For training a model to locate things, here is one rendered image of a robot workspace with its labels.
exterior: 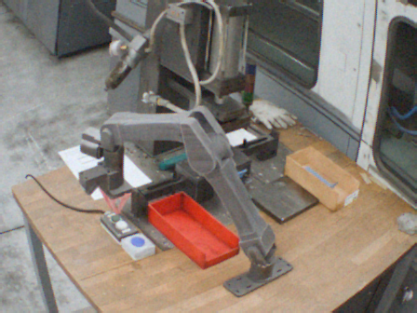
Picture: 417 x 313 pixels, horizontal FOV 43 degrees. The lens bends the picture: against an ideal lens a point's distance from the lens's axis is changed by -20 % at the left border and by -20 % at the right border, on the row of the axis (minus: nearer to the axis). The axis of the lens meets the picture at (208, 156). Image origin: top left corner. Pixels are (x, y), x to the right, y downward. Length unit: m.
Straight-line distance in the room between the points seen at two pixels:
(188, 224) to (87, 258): 0.34
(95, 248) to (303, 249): 0.58
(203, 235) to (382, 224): 0.59
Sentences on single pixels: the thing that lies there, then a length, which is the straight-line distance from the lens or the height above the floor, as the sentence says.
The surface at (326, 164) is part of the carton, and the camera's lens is 2.05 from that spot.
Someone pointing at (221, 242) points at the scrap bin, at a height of 0.90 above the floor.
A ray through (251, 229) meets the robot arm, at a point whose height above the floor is 1.08.
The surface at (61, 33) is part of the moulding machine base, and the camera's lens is 4.87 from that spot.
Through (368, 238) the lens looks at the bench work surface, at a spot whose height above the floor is 0.90.
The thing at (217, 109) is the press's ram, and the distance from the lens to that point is 1.76.
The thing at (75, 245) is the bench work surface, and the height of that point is 0.90.
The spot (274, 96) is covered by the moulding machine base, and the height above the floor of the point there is 0.87.
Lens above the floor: 2.03
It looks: 33 degrees down
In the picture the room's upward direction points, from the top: 6 degrees clockwise
